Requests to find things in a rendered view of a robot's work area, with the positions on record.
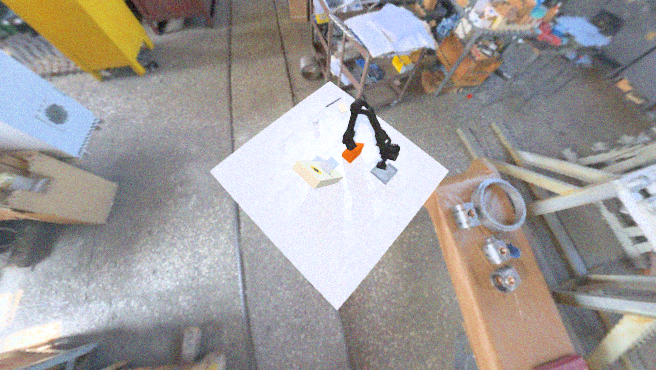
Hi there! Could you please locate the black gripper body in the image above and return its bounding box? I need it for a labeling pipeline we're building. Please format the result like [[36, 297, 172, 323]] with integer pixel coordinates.
[[376, 152, 388, 170]]

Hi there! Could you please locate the pale cream flat panel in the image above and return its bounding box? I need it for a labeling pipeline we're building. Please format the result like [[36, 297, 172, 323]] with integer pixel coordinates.
[[292, 160, 343, 189]]

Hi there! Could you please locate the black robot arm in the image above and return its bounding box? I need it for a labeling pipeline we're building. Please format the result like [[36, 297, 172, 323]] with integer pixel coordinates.
[[342, 98, 400, 161]]

